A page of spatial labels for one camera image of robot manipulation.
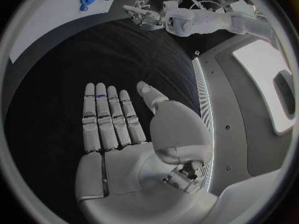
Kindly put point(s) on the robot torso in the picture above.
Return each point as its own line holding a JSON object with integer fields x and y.
{"x": 245, "y": 106}

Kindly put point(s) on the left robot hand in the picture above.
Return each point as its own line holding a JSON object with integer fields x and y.
{"x": 144, "y": 13}

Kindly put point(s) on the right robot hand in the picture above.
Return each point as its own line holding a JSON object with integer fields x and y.
{"x": 130, "y": 162}

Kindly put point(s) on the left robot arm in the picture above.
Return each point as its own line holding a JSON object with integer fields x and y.
{"x": 210, "y": 21}

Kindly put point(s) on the white task board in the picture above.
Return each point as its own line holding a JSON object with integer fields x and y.
{"x": 53, "y": 16}

